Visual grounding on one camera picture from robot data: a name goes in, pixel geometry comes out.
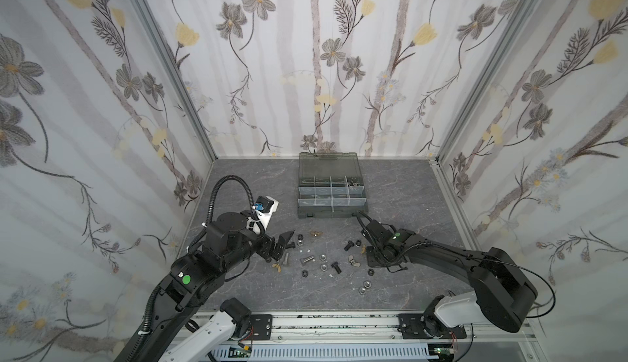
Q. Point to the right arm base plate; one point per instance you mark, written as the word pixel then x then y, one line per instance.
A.
pixel 419 326

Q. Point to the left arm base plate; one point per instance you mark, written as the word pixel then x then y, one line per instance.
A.
pixel 260 328

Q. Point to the silver nut pair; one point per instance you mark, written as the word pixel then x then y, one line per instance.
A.
pixel 365 287

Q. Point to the silver bolt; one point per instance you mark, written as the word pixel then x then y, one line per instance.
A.
pixel 306 260

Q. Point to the aluminium front rail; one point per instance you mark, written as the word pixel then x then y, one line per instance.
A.
pixel 322 327

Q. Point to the black bolt center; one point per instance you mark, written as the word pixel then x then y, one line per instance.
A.
pixel 336 267

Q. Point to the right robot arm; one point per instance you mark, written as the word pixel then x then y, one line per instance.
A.
pixel 501 293

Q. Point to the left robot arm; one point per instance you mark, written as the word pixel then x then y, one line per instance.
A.
pixel 225 242

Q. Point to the white cable duct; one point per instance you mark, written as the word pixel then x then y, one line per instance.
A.
pixel 332 352

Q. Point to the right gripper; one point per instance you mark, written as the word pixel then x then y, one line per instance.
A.
pixel 379 244

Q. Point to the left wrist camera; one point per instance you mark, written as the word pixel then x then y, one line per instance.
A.
pixel 263 209

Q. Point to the black bolt right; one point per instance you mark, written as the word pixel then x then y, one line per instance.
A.
pixel 349 245

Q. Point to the green compartment organizer box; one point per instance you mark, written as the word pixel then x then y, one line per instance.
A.
pixel 331 185

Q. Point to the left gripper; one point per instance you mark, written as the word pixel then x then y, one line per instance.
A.
pixel 266 250

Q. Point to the black bolt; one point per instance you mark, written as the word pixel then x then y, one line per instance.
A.
pixel 349 245
pixel 336 267

